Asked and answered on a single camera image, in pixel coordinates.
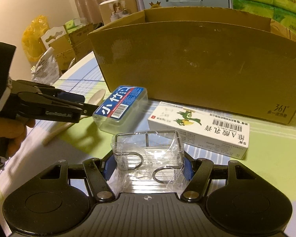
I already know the white ointment box with bird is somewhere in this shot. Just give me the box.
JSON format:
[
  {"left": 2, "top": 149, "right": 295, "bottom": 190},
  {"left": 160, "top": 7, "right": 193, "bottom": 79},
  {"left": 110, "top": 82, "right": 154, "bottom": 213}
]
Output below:
[{"left": 148, "top": 102, "right": 250, "bottom": 159}]

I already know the person left hand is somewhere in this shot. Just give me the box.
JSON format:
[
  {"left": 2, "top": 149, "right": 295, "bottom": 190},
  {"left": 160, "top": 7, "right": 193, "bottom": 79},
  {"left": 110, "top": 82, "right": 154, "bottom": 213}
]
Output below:
[{"left": 0, "top": 117, "right": 36, "bottom": 157}]

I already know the checked tablecloth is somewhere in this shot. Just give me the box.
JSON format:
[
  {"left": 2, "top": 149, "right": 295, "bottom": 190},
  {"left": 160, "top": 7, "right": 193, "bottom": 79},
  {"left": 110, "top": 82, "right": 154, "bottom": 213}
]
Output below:
[{"left": 0, "top": 51, "right": 296, "bottom": 237}]

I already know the blue toothpick plastic box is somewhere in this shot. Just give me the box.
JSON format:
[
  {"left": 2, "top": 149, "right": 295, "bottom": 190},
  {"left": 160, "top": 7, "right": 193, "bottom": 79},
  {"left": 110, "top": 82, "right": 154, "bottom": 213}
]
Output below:
[{"left": 92, "top": 86, "right": 148, "bottom": 134}]

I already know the brown cardboard carton left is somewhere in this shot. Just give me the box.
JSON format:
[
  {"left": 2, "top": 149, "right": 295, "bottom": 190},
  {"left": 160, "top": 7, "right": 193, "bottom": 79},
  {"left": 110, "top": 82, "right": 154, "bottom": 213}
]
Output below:
[{"left": 50, "top": 22, "right": 104, "bottom": 72}]

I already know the white cutout card box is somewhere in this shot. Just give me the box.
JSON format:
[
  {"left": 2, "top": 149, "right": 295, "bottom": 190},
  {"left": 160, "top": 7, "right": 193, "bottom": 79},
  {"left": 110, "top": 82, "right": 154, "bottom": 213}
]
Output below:
[{"left": 40, "top": 26, "right": 67, "bottom": 50}]

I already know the white humidifier product box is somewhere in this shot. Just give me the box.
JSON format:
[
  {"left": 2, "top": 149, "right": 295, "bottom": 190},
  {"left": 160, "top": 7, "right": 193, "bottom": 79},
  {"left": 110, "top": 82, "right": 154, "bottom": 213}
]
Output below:
[{"left": 99, "top": 0, "right": 139, "bottom": 25}]

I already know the clear plastic wire holder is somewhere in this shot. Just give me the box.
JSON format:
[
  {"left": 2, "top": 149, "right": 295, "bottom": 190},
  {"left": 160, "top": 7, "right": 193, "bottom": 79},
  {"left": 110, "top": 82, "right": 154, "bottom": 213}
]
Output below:
[{"left": 108, "top": 130, "right": 189, "bottom": 194}]

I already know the yellow plastic bag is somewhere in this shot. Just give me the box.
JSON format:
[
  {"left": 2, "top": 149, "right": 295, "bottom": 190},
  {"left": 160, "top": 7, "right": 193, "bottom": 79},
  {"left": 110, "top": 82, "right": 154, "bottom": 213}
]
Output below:
[{"left": 21, "top": 15, "right": 50, "bottom": 62}]

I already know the white plastic spoon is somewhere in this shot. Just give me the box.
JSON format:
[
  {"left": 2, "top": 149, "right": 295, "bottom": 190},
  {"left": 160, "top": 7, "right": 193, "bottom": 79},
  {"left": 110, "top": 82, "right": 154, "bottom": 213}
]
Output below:
[{"left": 41, "top": 89, "right": 106, "bottom": 146}]

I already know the large cardboard sorting box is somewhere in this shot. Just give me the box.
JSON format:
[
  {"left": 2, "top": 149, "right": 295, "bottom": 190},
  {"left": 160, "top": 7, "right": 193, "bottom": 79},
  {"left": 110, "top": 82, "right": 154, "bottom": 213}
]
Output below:
[{"left": 88, "top": 7, "right": 296, "bottom": 124}]

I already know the crumpled white plastic bag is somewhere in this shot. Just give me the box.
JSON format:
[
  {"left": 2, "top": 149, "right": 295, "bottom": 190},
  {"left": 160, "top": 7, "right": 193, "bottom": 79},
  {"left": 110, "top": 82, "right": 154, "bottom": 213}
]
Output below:
[{"left": 31, "top": 47, "right": 61, "bottom": 85}]

